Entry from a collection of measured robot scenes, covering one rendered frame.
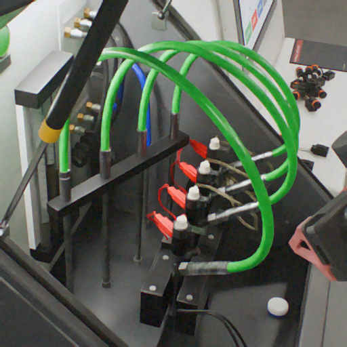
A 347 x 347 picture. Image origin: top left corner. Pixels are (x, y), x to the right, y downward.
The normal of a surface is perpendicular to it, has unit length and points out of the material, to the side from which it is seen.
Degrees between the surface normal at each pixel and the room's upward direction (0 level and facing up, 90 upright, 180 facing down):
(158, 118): 90
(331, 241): 46
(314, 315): 0
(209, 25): 90
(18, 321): 90
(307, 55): 0
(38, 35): 90
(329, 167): 0
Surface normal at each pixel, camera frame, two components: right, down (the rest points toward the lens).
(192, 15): -0.27, 0.56
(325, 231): 0.37, -0.16
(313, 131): 0.06, -0.80
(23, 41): 0.96, 0.21
